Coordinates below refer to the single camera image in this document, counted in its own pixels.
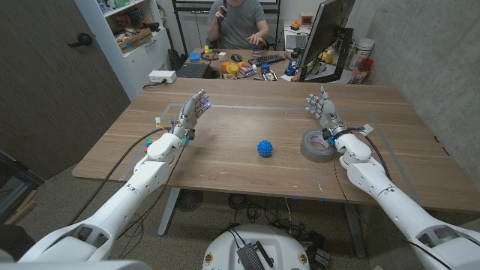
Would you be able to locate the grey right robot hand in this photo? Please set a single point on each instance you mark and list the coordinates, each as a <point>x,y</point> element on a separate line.
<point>328,112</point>

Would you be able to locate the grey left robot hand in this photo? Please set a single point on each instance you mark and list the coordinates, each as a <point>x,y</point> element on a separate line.
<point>189,114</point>

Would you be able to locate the blue spiky stress ball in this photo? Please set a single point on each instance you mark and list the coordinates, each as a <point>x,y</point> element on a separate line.
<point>265,148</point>

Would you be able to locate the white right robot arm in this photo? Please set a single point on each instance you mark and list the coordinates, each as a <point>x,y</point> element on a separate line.
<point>375,180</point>

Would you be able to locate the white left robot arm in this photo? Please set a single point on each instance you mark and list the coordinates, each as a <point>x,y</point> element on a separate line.
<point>146,176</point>

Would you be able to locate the multicoloured Rubik's cube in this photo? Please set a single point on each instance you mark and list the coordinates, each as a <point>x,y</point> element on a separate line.
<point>149,144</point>

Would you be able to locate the white cube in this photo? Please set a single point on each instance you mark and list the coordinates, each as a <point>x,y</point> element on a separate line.
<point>222,56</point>

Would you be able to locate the white wrist tag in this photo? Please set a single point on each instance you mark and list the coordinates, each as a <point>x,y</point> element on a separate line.
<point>366,129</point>

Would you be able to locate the dark laptop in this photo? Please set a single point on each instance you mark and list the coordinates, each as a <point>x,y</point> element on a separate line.
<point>192,70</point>

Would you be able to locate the white power strip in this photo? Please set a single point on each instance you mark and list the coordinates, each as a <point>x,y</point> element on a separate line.
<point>162,76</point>

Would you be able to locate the red container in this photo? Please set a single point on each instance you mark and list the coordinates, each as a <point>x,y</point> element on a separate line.
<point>363,69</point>

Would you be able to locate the blue box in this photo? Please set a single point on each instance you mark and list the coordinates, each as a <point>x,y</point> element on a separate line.
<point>194,56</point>

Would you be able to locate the yellow cup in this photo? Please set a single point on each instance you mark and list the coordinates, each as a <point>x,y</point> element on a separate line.
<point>232,68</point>

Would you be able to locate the white canister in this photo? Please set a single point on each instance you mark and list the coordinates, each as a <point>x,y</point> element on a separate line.
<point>361,52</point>

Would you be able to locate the white shelf cabinet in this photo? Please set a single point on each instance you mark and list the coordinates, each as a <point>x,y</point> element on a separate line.
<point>146,56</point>

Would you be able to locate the black computer mouse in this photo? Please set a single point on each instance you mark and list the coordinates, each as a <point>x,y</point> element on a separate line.
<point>236,57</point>

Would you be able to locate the silver laptop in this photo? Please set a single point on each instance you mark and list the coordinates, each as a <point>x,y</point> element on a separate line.
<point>297,42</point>

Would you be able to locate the black keyboard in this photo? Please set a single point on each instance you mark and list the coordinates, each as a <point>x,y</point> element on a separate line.
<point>267,60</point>

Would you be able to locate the round floor fan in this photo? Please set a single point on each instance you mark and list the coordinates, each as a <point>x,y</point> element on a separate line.
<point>189,200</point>

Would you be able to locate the black computer monitor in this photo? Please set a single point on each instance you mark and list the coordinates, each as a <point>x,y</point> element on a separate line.
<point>324,26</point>

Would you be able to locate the cardboard box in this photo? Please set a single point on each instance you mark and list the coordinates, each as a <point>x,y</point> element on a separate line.
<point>135,40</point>

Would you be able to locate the orange box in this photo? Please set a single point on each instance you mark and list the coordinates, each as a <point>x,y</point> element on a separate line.
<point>306,18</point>

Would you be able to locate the white table leg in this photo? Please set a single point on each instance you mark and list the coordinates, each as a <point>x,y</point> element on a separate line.
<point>168,212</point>

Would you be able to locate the person in grey t-shirt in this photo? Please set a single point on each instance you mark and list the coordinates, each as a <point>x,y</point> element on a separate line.
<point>240,22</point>

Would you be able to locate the grey table leg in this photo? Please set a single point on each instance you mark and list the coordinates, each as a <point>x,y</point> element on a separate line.
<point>355,232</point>

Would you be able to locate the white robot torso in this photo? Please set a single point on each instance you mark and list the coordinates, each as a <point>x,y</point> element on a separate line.
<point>277,243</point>

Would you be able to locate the black device on torso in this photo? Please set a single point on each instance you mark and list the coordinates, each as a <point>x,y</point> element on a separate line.
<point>249,257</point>

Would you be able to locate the grey duct tape roll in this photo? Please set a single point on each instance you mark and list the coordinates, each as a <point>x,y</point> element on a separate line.
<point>313,152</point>

